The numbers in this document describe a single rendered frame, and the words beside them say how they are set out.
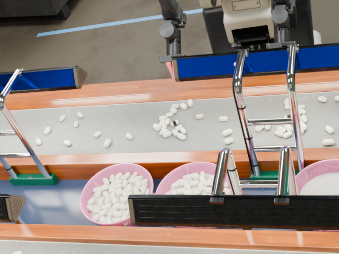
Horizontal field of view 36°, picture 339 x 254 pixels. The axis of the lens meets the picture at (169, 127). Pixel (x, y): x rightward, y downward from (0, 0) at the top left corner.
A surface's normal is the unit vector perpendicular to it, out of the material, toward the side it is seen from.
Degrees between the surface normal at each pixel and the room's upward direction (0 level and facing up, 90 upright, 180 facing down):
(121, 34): 0
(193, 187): 0
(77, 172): 90
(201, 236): 0
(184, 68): 58
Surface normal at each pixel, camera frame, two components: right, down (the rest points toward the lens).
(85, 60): -0.26, -0.70
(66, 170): -0.21, 0.71
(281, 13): -0.27, -0.05
